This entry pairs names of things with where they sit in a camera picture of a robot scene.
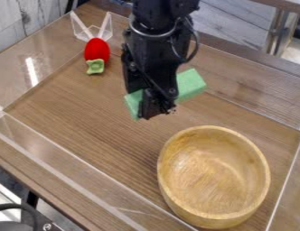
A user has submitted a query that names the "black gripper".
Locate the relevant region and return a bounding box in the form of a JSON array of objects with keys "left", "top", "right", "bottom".
[{"left": 120, "top": 19, "right": 199, "bottom": 120}]

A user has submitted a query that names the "green rectangular block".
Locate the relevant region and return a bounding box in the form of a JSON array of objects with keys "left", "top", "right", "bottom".
[{"left": 123, "top": 69, "right": 206, "bottom": 120}]

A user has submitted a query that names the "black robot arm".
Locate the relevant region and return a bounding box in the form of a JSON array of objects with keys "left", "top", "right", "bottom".
[{"left": 120, "top": 0, "right": 199, "bottom": 120}]

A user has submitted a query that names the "brown wooden bowl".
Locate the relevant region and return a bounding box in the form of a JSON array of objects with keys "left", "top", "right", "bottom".
[{"left": 156, "top": 125, "right": 270, "bottom": 229}]

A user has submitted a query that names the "red strawberry toy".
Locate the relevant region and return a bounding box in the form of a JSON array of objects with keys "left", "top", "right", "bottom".
[{"left": 83, "top": 38, "right": 110, "bottom": 75}]

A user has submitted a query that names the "clear acrylic corner bracket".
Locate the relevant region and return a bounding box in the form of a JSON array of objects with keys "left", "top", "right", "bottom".
[{"left": 68, "top": 12, "right": 112, "bottom": 42}]

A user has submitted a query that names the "clear acrylic tray wall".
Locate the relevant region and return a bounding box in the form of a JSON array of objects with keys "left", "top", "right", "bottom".
[{"left": 0, "top": 110, "right": 197, "bottom": 231}]

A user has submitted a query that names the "black cable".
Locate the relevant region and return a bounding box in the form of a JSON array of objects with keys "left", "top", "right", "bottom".
[{"left": 0, "top": 202, "right": 39, "bottom": 231}]

